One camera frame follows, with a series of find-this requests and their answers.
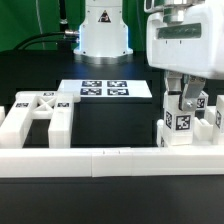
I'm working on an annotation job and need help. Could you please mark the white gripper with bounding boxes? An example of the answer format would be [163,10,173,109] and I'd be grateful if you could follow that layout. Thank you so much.
[146,4,224,111]

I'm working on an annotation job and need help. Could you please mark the white chair seat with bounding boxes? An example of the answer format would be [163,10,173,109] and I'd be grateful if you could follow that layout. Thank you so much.
[156,116,214,147]

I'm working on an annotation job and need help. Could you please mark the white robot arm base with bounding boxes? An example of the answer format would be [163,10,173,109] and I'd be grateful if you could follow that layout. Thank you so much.
[74,0,133,65]

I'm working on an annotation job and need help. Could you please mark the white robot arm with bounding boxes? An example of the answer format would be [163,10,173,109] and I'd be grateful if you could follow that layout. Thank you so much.
[144,0,224,111]

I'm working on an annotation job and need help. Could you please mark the white tagged nut cube right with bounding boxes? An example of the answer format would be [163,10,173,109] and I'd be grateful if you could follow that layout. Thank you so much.
[196,91,209,111]

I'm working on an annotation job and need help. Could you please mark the white U-shaped fence wall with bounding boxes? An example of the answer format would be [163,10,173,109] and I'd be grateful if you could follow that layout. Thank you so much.
[0,105,224,178]

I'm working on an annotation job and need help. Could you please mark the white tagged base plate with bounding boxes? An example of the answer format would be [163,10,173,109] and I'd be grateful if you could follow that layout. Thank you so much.
[58,79,152,99]

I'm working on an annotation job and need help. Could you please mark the black cable bundle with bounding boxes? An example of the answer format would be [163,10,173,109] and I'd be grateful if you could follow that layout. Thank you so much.
[13,29,81,52]

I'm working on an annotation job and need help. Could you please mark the white chair back frame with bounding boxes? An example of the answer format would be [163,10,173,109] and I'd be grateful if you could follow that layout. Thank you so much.
[0,91,81,149]

